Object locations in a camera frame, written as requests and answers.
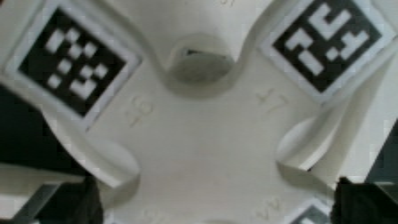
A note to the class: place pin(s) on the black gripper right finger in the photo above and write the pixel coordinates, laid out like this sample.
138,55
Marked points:
365,203

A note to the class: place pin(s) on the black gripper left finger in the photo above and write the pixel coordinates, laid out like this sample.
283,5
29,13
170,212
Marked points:
63,204

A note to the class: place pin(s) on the white cross-shaped table base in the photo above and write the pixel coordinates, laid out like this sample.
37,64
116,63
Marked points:
65,66

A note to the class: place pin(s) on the white round table top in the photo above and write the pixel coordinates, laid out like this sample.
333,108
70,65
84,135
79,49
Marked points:
291,116

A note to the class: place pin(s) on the white U-shaped obstacle fence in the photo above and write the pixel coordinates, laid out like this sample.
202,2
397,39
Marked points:
22,179

